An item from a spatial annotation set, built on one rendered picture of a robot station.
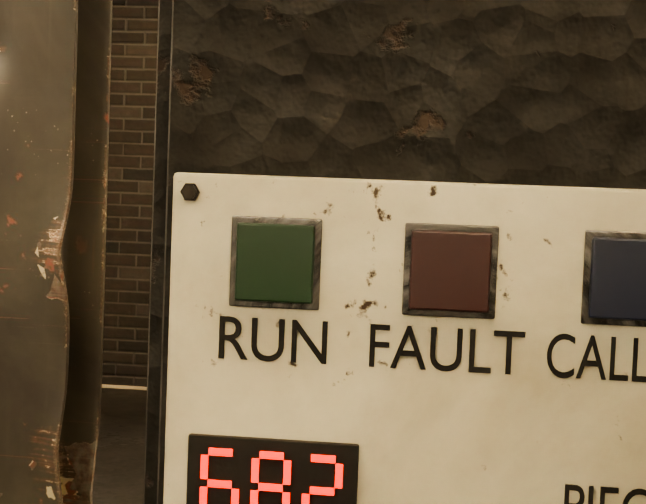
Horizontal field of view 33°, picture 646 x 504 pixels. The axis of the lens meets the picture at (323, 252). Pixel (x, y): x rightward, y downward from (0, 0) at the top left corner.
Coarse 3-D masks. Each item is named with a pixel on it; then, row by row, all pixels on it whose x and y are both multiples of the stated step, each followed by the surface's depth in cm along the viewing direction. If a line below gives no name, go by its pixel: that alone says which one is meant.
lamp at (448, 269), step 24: (432, 240) 49; (456, 240) 49; (480, 240) 49; (432, 264) 49; (456, 264) 49; (480, 264) 49; (432, 288) 49; (456, 288) 49; (480, 288) 49; (480, 312) 49
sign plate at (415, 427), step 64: (192, 192) 50; (256, 192) 50; (320, 192) 50; (384, 192) 50; (448, 192) 49; (512, 192) 49; (576, 192) 49; (640, 192) 48; (192, 256) 51; (320, 256) 50; (384, 256) 50; (512, 256) 49; (576, 256) 49; (192, 320) 51; (256, 320) 50; (320, 320) 50; (384, 320) 50; (448, 320) 50; (512, 320) 49; (576, 320) 49; (192, 384) 51; (256, 384) 51; (320, 384) 50; (384, 384) 50; (448, 384) 50; (512, 384) 49; (576, 384) 49; (640, 384) 49; (192, 448) 51; (256, 448) 50; (320, 448) 50; (384, 448) 50; (448, 448) 50; (512, 448) 49; (576, 448) 49; (640, 448) 49
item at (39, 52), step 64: (0, 0) 299; (64, 0) 297; (0, 64) 302; (64, 64) 298; (0, 128) 301; (64, 128) 299; (0, 192) 302; (64, 192) 299; (0, 256) 303; (64, 256) 331; (0, 320) 304; (64, 320) 301; (0, 384) 304; (64, 384) 302; (0, 448) 305; (64, 448) 335
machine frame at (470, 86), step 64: (192, 0) 52; (256, 0) 52; (320, 0) 51; (384, 0) 51; (448, 0) 51; (512, 0) 50; (576, 0) 50; (640, 0) 50; (192, 64) 52; (256, 64) 52; (320, 64) 52; (384, 64) 51; (448, 64) 51; (512, 64) 51; (576, 64) 50; (640, 64) 50; (192, 128) 52; (256, 128) 52; (320, 128) 52; (384, 128) 51; (448, 128) 51; (512, 128) 51; (576, 128) 50; (640, 128) 50
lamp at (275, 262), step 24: (240, 240) 50; (264, 240) 50; (288, 240) 50; (312, 240) 50; (240, 264) 50; (264, 264) 50; (288, 264) 50; (312, 264) 50; (240, 288) 50; (264, 288) 50; (288, 288) 50; (312, 288) 50
